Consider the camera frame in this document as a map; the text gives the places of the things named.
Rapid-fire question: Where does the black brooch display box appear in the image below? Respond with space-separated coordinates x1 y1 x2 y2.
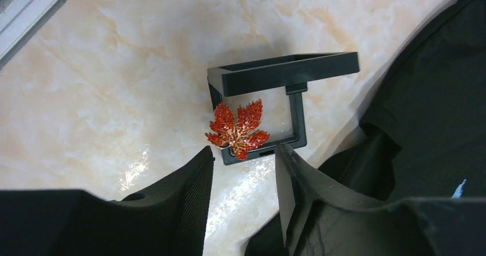
207 52 360 160

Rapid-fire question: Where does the red maple leaf brooch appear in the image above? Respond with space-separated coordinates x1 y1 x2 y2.
205 99 270 161

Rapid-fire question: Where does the black printed t-shirt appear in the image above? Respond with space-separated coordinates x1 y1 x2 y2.
245 0 485 255

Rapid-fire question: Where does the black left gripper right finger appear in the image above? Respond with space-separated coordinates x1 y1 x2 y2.
275 144 485 255

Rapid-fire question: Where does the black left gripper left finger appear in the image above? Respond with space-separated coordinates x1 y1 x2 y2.
1 146 214 255

